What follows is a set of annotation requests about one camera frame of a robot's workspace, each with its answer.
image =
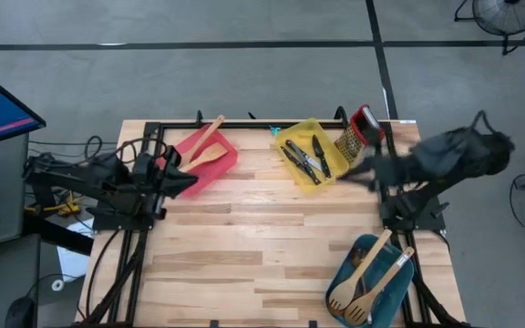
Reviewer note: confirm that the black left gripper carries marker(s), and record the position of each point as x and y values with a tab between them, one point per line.
153	177

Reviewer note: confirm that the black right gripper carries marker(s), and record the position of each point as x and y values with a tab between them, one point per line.
390	171

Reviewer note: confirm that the wooden solid spatula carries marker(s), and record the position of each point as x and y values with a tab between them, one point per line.
214	152

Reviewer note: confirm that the black blade paring knife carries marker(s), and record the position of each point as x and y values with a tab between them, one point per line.
319	150

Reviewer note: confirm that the wooden slotted angled turner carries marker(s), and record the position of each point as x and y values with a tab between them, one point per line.
208	132

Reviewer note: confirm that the wooden salad fork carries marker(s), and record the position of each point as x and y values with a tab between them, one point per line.
342	294

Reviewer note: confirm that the wooden slotted round spatula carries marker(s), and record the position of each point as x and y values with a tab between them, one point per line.
358	312

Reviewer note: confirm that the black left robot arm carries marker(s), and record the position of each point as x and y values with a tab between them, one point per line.
98	182

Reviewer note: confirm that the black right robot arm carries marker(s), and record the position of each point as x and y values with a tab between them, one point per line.
449	159

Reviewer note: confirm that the pink plastic bin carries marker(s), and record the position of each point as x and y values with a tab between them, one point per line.
217	173

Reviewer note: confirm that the yellow plastic bin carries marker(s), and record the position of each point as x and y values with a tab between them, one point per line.
301	132

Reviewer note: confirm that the small teal clip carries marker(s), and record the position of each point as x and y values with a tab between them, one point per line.
274	130

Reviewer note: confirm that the teal plastic tray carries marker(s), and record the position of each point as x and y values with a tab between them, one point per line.
397	296

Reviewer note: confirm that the black desk leg beam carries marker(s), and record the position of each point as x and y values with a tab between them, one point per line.
57	234

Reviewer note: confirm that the white paper sheet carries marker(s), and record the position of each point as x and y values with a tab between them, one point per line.
73	264

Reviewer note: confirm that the white tape roll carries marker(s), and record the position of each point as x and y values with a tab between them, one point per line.
53	285

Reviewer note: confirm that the grey cabinet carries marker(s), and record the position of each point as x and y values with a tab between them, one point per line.
7	191

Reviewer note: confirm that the black computer mouse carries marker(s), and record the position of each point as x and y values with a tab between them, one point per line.
18	314

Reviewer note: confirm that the black floor fan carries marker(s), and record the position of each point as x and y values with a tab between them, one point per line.
508	13

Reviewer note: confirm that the black metal table frame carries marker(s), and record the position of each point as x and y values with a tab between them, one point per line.
244	124

